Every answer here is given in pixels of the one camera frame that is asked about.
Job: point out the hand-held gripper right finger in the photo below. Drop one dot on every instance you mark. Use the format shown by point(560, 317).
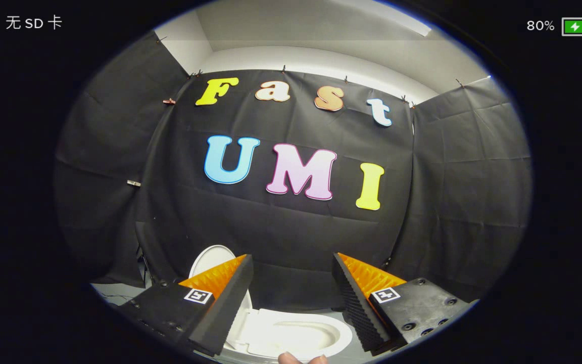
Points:
point(359, 308)

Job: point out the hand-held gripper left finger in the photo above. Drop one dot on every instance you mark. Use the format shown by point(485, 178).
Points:
point(225, 313)

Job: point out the black backdrop cloth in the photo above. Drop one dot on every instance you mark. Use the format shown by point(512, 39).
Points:
point(281, 237)

